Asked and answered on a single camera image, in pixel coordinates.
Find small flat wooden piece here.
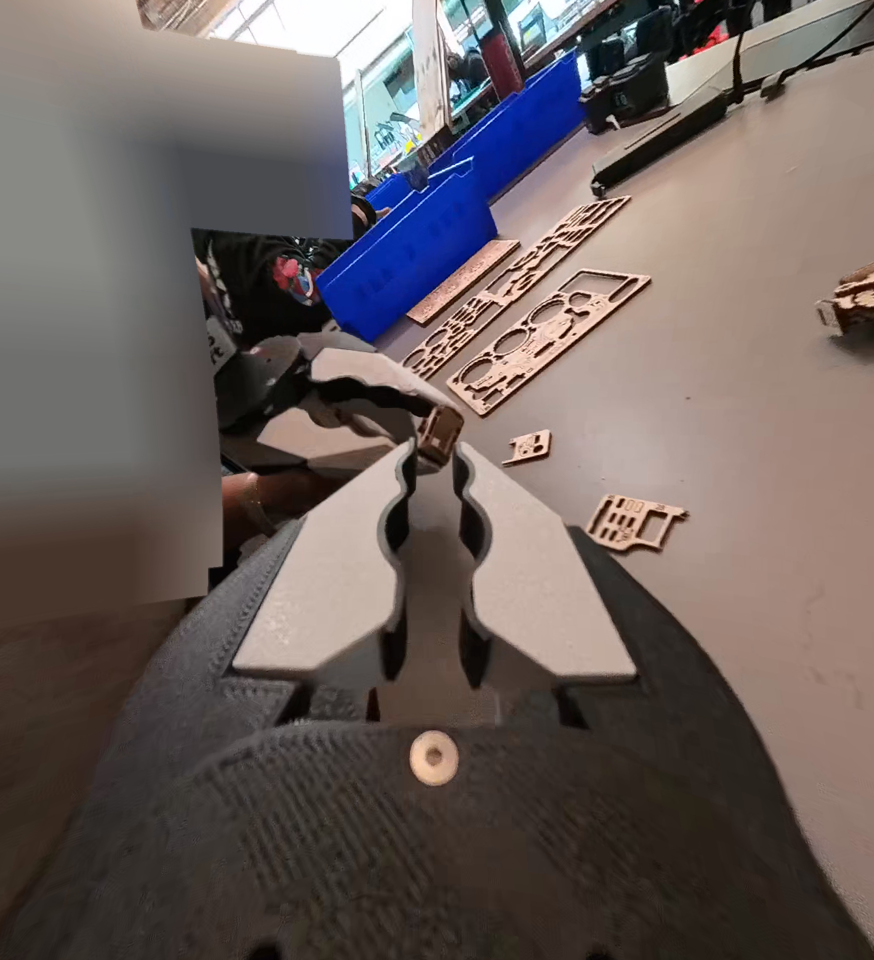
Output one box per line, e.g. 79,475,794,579
502,429,554,468

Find black flat stand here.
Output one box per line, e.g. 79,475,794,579
590,93,731,198

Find grey board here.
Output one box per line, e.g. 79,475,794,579
665,0,874,106

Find black equipment case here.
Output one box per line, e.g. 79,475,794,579
579,31,671,136

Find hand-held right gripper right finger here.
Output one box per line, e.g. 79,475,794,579
452,441,639,690

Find long wooden puzzle sheet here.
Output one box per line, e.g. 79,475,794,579
401,195,632,380

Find person's left forearm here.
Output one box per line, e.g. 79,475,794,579
221,471,326,558

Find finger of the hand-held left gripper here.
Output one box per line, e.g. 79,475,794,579
308,347,455,423
219,411,417,480

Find slotted flat wooden piece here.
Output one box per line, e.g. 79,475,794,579
584,493,689,555

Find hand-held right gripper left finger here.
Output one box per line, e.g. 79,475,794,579
233,440,417,687

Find blue plastic bin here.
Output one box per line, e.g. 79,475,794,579
365,51,587,205
315,159,498,345

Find wooden puzzle sheet round holes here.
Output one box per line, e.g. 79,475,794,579
446,268,652,417

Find person's black printed shirt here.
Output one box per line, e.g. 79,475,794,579
191,228,353,357

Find small wooden puzzle part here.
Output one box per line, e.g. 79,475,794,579
416,406,465,465

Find dark brown wooden board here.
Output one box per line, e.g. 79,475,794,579
405,238,521,326

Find grey desk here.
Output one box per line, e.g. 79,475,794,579
212,45,874,960

